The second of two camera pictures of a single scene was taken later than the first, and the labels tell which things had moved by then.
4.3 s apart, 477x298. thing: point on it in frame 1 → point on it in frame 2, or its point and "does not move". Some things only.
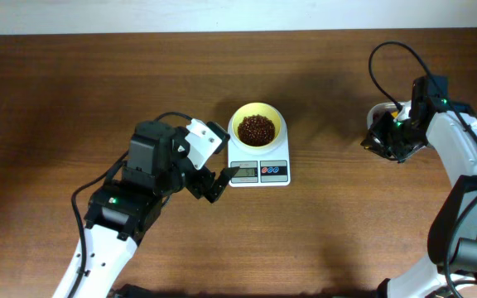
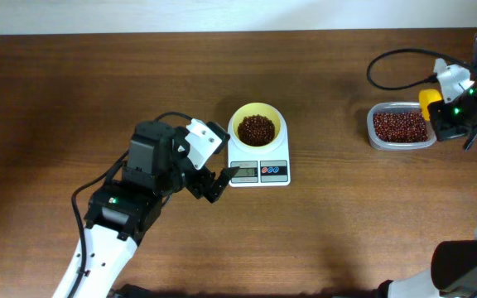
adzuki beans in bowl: [256, 130] does not move
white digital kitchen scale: [265, 167] does not move
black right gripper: [375, 136] → [441, 127]
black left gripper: [197, 186] does not move
